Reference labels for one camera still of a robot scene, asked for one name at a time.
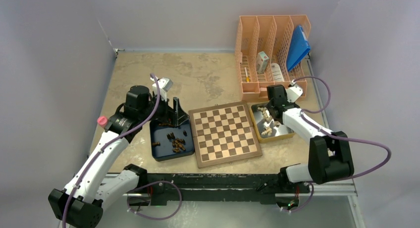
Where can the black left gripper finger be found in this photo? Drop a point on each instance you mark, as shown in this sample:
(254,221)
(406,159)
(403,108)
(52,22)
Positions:
(180,116)
(169,114)

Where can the yellow rimmed metal tray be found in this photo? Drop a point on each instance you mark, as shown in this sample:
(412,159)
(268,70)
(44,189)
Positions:
(284,131)

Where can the white labelled bottle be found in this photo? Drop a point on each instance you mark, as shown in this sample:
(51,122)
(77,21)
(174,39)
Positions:
(277,73)

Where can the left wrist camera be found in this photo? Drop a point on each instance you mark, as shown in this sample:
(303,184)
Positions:
(164,85)

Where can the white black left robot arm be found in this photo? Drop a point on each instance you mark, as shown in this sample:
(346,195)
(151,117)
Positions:
(82,202)

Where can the orange plastic file organizer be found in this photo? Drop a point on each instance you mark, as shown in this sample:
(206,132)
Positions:
(271,34)

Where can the dark chess pieces pile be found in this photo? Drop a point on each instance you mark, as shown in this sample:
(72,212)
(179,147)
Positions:
(177,143)

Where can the blue folder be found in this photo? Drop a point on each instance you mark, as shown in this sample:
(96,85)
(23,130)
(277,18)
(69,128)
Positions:
(299,48)

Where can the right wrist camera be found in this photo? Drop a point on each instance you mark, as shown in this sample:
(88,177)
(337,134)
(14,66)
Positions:
(294,92)

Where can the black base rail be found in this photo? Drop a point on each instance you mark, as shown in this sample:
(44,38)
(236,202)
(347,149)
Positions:
(267,189)

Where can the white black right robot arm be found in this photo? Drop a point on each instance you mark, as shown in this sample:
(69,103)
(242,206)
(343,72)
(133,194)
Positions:
(330,156)

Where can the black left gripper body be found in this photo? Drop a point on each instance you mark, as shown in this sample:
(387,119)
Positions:
(160,112)

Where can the orange white pen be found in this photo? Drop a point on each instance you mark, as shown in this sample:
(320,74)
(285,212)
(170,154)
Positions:
(246,75)

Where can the dark chess pieces row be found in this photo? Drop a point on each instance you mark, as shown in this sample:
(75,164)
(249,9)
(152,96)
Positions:
(165,123)

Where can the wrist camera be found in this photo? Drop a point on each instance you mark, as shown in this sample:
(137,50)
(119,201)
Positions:
(164,85)
(294,92)

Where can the white green small box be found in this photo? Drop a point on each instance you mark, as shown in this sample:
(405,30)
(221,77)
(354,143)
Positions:
(261,62)

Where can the pink capped bottle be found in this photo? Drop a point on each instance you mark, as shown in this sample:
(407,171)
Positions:
(102,121)

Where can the wooden chess board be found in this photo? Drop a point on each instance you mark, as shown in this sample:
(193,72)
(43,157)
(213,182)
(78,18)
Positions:
(223,134)

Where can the dark blue plastic tray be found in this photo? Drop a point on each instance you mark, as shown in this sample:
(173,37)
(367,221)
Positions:
(164,151)

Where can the light chess pieces pile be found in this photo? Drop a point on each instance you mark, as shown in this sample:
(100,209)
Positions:
(267,127)

